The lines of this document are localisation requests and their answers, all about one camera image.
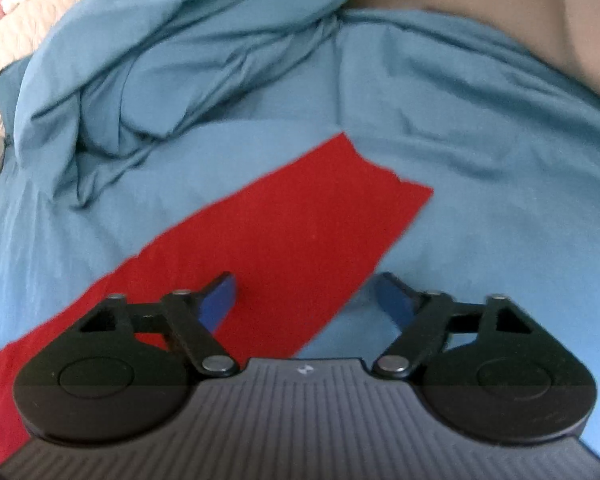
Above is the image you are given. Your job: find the rolled blue duvet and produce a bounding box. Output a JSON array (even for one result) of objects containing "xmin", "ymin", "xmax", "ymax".
[{"xmin": 2, "ymin": 0, "xmax": 348, "ymax": 208}]

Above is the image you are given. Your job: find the blue bed sheet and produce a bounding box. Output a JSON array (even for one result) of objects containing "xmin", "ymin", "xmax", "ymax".
[{"xmin": 0, "ymin": 6, "xmax": 600, "ymax": 466}]

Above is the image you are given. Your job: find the red knit sweater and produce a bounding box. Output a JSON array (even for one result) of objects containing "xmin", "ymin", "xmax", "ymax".
[{"xmin": 0, "ymin": 135, "xmax": 432, "ymax": 463}]

